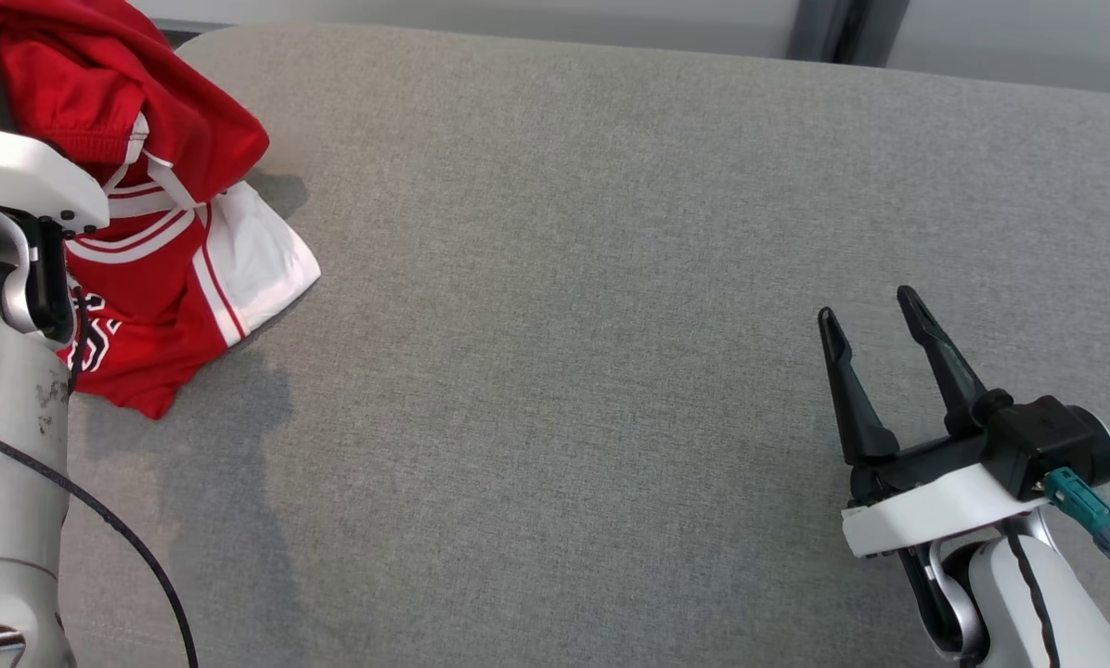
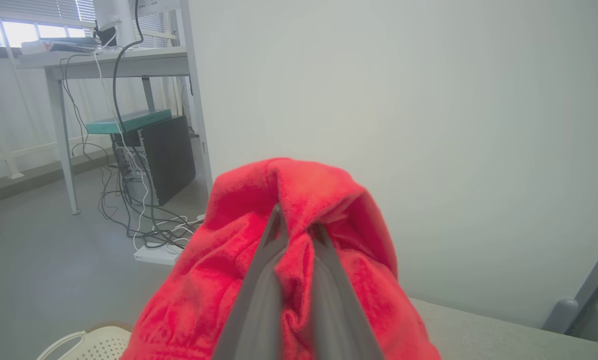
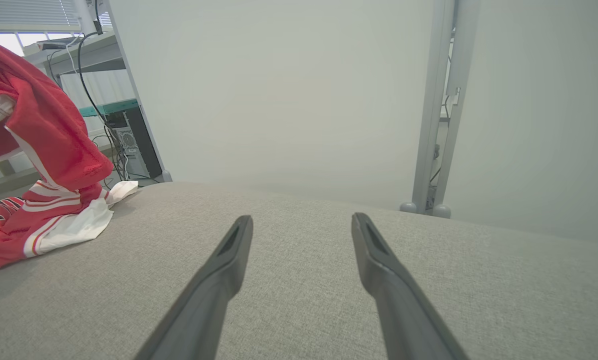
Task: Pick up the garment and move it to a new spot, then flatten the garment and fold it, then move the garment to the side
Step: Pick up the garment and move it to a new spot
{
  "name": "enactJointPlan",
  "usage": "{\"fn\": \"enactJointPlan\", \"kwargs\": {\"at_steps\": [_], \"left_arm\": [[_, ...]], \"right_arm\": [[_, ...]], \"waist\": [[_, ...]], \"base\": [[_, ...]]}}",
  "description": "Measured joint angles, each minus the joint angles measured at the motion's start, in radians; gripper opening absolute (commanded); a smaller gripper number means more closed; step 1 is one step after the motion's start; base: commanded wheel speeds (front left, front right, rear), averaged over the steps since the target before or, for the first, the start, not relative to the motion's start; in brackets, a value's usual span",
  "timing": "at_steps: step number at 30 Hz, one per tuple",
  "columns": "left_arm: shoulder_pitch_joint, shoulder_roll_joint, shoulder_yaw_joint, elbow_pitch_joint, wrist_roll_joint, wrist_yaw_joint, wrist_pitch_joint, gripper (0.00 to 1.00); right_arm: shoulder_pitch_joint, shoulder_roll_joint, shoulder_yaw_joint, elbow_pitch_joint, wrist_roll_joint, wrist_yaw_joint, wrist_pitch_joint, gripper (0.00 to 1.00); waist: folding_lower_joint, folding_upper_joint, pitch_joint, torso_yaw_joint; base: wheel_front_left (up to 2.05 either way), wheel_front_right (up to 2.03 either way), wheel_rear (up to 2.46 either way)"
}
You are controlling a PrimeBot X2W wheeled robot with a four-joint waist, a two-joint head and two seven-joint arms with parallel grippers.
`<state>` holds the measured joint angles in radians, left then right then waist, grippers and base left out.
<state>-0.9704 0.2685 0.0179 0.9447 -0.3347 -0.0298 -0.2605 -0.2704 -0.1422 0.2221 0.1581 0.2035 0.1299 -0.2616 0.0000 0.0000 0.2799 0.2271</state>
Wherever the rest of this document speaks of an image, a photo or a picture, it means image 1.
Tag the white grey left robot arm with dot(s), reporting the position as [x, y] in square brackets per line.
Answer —
[7, 445]

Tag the red shorts white waistband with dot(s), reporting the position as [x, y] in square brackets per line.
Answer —
[82, 74]

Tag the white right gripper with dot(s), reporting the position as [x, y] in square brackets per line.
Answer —
[926, 510]

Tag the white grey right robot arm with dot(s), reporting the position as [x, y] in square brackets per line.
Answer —
[1075, 612]

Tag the grey partition post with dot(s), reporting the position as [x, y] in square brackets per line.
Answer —
[843, 28]

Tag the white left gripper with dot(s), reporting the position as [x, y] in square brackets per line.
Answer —
[17, 172]

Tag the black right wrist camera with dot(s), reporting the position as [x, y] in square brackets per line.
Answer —
[1038, 441]

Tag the red white basketball jersey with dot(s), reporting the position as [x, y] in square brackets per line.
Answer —
[156, 297]

